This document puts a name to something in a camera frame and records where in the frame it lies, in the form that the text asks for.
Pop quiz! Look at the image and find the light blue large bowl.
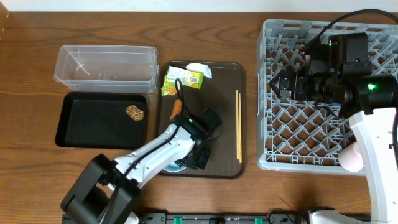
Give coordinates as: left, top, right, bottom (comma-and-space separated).
164, 162, 187, 173

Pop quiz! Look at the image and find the brown food scrap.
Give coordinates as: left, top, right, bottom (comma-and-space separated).
125, 105, 144, 121

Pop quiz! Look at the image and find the pink cup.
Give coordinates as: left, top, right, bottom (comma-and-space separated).
338, 142, 364, 172

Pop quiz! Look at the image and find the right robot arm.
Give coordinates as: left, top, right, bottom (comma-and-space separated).
269, 33, 397, 223

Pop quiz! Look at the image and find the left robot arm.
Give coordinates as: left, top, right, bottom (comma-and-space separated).
60, 116, 217, 223

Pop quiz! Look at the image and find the grey dishwasher rack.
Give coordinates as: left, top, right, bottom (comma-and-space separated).
257, 19, 397, 175

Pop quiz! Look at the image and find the black waste tray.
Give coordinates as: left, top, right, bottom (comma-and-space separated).
55, 91, 147, 149

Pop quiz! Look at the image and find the wooden chopstick right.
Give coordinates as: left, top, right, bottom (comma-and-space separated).
238, 93, 243, 164

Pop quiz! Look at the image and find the wooden chopstick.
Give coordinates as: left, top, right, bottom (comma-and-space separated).
238, 93, 243, 164
236, 90, 241, 163

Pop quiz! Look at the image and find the wooden chopstick left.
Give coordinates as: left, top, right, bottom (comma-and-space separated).
236, 90, 241, 163

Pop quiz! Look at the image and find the brown serving tray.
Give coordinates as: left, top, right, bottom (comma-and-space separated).
160, 62, 246, 179

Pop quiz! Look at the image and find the orange carrot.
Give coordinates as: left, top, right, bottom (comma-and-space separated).
170, 99, 182, 120

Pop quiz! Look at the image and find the green yellow snack wrapper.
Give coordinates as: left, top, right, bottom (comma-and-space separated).
161, 66, 203, 96

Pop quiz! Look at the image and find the white crumpled tissue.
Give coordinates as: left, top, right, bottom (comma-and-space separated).
185, 63, 212, 78

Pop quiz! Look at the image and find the clear plastic bin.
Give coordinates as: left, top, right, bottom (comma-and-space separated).
54, 45, 159, 93

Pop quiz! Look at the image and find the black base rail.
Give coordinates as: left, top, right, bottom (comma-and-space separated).
136, 207, 374, 224

